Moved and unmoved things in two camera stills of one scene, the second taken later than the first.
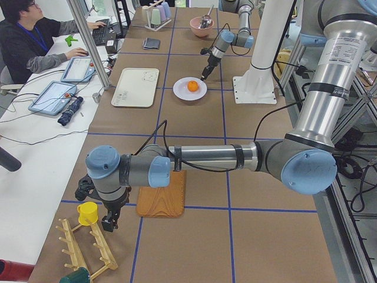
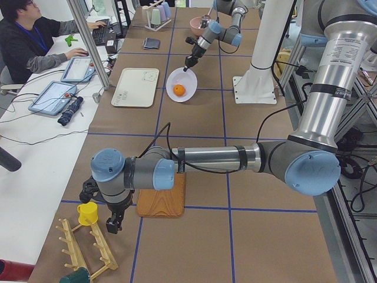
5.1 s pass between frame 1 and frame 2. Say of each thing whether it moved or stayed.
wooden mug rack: stayed
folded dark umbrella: stayed
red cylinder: stayed
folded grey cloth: stayed
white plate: moved
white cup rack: stayed
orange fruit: moved
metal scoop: stayed
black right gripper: moved
